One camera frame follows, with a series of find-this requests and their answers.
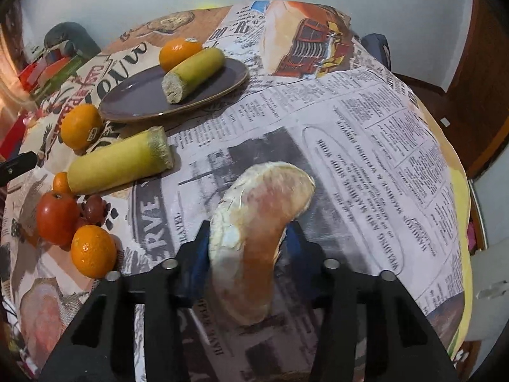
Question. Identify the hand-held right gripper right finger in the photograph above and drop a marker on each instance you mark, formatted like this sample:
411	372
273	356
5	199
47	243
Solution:
299	242

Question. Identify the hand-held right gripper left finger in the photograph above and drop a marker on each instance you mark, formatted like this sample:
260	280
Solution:
199	264

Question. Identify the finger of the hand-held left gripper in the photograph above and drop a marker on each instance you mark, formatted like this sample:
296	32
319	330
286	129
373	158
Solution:
18	167

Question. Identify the curved bread piece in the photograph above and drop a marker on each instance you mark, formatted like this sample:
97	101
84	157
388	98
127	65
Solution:
258	238

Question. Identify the small orange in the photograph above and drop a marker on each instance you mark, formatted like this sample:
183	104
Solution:
60	184

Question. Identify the red tomato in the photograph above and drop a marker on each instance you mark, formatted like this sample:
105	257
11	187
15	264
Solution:
57	219

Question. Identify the orange with sticker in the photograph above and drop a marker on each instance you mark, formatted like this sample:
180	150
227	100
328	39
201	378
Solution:
177	53
79	125

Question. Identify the red grape bunch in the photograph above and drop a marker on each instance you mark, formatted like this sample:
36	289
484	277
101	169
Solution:
94	209

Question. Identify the red box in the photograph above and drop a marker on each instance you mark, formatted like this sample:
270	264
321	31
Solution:
34	73

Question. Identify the yellow banana half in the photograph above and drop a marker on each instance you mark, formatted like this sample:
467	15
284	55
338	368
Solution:
195	71
115	163

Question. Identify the green box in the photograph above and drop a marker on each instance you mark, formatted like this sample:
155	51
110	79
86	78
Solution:
59	75

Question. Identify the plain orange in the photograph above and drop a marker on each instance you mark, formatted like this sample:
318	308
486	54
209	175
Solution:
93	251

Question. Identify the newspaper print tablecloth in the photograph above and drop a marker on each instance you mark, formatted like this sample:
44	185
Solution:
358	147

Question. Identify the grey padded object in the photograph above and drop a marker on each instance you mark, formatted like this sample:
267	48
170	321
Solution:
71	38

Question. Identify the purple plate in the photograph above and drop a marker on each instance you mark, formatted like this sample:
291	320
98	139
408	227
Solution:
139	95

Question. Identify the yellow cloth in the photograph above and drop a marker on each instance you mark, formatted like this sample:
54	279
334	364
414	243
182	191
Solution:
461	223

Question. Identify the blue chair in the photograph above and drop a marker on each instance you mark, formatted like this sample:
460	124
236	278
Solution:
377	49

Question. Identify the wooden door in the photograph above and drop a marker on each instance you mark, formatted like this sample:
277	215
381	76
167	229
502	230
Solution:
481	87

